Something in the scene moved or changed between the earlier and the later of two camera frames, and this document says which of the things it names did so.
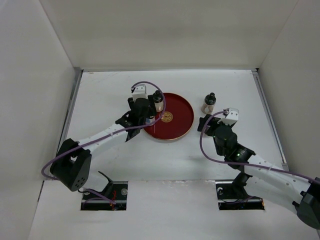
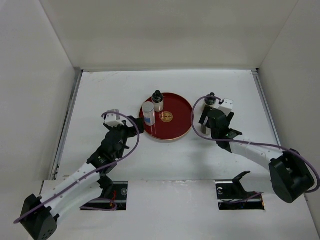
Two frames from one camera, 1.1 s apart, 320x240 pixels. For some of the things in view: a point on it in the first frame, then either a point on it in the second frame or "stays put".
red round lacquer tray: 177,120 stays put
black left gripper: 151,111 -> 131,130
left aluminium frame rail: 77,73 stays put
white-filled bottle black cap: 158,100 stays put
